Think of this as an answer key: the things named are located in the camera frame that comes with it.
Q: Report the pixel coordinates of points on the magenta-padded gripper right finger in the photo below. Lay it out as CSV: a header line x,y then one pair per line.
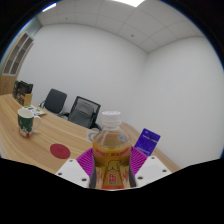
x,y
151,170

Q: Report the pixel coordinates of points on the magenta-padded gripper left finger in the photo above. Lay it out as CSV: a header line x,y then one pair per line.
x,y
71,171

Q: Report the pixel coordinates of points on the tea bottle with white cap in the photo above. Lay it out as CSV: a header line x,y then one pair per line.
x,y
111,156

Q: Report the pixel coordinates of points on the flat round red coaster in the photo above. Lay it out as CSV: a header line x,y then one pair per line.
x,y
60,151

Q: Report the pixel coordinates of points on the purple standing bag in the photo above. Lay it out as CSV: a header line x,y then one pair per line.
x,y
147,141

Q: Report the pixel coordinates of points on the round printed white paper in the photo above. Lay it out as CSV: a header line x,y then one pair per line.
x,y
90,136

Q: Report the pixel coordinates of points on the grey mesh office chair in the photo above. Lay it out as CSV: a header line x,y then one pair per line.
x,y
83,113

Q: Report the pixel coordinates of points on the green and white mug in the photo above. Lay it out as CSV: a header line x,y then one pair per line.
x,y
26,121

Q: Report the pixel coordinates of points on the printed leaflet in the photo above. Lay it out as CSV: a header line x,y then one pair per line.
x,y
35,110

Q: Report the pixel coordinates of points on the black office chair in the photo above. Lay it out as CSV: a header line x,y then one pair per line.
x,y
55,101

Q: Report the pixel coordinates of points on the large black printed box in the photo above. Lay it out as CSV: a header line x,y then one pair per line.
x,y
25,87

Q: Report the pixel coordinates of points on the small black box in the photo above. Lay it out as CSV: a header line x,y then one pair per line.
x,y
15,90

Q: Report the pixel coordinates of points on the wooden shelf cabinet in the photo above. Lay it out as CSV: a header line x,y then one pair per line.
x,y
13,60

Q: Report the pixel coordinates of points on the small ceiling light panel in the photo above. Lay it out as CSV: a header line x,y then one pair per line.
x,y
49,6

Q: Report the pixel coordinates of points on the large ceiling light panel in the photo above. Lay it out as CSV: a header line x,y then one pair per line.
x,y
131,2

